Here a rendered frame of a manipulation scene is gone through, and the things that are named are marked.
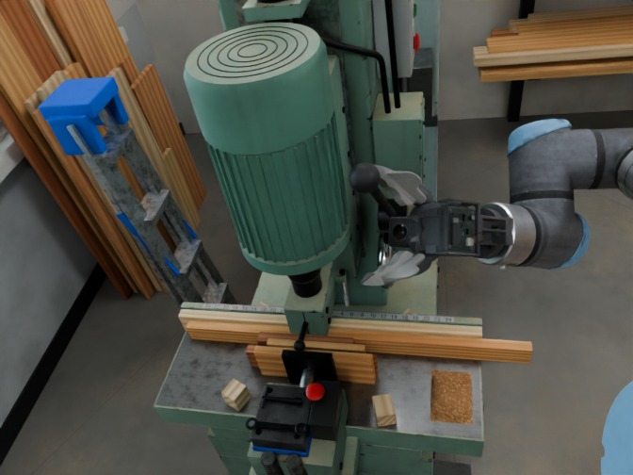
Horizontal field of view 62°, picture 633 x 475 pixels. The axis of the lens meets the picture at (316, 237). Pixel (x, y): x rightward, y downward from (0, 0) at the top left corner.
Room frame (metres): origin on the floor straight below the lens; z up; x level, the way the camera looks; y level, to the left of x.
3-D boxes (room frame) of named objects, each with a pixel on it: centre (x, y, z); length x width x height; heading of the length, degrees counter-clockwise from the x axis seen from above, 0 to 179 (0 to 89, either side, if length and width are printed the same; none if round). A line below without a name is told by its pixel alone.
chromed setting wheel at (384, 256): (0.71, -0.13, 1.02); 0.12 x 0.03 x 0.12; 162
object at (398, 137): (0.78, -0.18, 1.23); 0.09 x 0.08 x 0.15; 162
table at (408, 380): (0.52, 0.06, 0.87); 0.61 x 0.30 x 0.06; 72
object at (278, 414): (0.43, 0.09, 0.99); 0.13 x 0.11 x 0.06; 72
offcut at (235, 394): (0.53, 0.20, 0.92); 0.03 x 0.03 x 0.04; 48
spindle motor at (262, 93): (0.62, 0.03, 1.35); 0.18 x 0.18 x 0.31
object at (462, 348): (0.60, -0.02, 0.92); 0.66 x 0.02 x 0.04; 72
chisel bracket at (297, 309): (0.64, 0.02, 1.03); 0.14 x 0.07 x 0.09; 162
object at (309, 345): (0.58, 0.04, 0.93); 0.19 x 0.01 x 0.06; 72
